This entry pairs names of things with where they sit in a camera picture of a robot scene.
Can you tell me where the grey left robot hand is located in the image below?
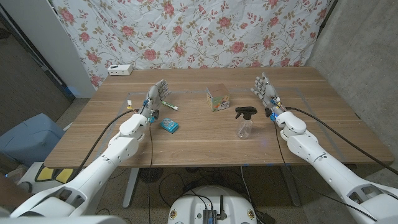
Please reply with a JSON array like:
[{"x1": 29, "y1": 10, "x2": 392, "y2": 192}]
[{"x1": 141, "y1": 79, "x2": 172, "y2": 116}]

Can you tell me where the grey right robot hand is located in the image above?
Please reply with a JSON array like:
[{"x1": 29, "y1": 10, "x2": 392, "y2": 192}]
[{"x1": 251, "y1": 72, "x2": 285, "y2": 113}]

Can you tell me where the black trigger pump top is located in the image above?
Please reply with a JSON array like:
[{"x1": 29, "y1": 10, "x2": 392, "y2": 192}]
[{"x1": 234, "y1": 106, "x2": 258, "y2": 121}]

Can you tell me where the clear plastic spray bottle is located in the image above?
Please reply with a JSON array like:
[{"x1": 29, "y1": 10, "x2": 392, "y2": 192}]
[{"x1": 236, "y1": 118, "x2": 254, "y2": 140}]

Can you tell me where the colourful coin box package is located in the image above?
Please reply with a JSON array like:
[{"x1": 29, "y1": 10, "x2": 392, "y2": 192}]
[{"x1": 206, "y1": 83, "x2": 231, "y2": 112}]

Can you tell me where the green and white marker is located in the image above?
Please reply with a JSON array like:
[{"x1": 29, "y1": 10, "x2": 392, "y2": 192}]
[{"x1": 160, "y1": 100, "x2": 180, "y2": 111}]

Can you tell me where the white power strip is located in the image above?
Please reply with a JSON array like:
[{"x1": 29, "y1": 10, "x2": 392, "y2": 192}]
[{"x1": 108, "y1": 64, "x2": 134, "y2": 77}]

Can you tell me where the floral backdrop cloth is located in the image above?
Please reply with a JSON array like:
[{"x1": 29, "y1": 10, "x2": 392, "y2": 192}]
[{"x1": 51, "y1": 0, "x2": 333, "y2": 90}]

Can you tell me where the white table leg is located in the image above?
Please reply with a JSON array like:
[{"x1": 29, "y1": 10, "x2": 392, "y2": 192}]
[{"x1": 123, "y1": 167, "x2": 140, "y2": 208}]

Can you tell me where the grey table leg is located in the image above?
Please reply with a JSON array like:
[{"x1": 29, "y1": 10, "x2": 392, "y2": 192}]
[{"x1": 279, "y1": 165, "x2": 302, "y2": 207}]

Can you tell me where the black backdrop pole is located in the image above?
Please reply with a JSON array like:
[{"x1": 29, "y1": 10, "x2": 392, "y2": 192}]
[{"x1": 317, "y1": 0, "x2": 340, "y2": 30}]

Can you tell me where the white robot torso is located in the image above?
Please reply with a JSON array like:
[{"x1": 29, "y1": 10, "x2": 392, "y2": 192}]
[{"x1": 167, "y1": 185, "x2": 258, "y2": 224}]

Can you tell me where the black power adapter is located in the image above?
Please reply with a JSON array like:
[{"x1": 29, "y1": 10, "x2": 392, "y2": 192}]
[{"x1": 254, "y1": 210, "x2": 276, "y2": 224}]

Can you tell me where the white yellow floor device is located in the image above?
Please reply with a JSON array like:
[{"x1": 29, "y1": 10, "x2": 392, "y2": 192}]
[{"x1": 18, "y1": 161, "x2": 75, "y2": 194}]

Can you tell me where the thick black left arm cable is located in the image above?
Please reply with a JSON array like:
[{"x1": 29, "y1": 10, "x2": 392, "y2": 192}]
[{"x1": 70, "y1": 108, "x2": 139, "y2": 183}]

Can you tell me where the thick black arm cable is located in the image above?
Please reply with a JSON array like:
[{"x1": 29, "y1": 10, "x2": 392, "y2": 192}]
[
  {"x1": 285, "y1": 106, "x2": 398, "y2": 175},
  {"x1": 70, "y1": 108, "x2": 139, "y2": 183}
]

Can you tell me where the thin black left wrist cable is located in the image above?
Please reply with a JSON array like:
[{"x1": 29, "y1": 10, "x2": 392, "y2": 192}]
[{"x1": 147, "y1": 123, "x2": 154, "y2": 224}]

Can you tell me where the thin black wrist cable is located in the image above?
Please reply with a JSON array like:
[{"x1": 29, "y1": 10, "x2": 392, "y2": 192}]
[
  {"x1": 273, "y1": 121, "x2": 379, "y2": 222},
  {"x1": 147, "y1": 123, "x2": 154, "y2": 224}
]

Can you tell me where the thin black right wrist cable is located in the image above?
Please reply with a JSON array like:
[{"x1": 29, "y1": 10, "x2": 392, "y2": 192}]
[{"x1": 273, "y1": 121, "x2": 379, "y2": 222}]

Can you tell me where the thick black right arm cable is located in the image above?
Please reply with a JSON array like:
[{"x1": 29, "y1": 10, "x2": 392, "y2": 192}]
[{"x1": 285, "y1": 106, "x2": 398, "y2": 175}]

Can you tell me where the grey floor cable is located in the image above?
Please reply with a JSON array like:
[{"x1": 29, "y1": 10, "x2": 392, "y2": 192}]
[{"x1": 240, "y1": 166, "x2": 261, "y2": 218}]

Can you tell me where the white wall panel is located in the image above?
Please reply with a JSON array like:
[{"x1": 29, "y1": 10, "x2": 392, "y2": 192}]
[{"x1": 0, "y1": 0, "x2": 96, "y2": 99}]

